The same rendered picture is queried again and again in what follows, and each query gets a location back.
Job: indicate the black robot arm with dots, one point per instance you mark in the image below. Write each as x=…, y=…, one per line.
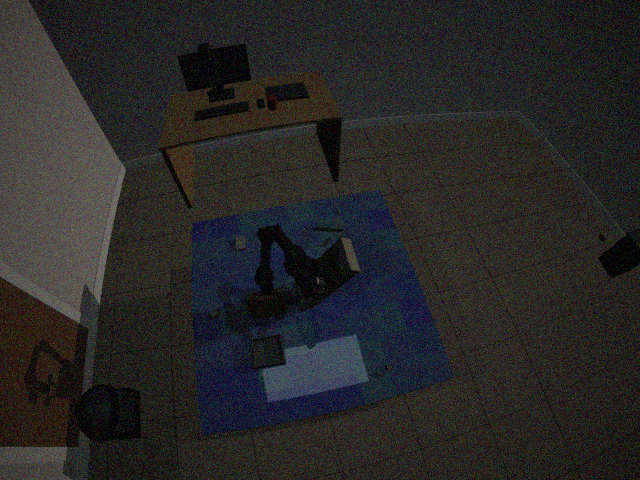
x=294, y=255

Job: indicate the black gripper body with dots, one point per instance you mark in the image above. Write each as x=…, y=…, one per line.
x=313, y=291

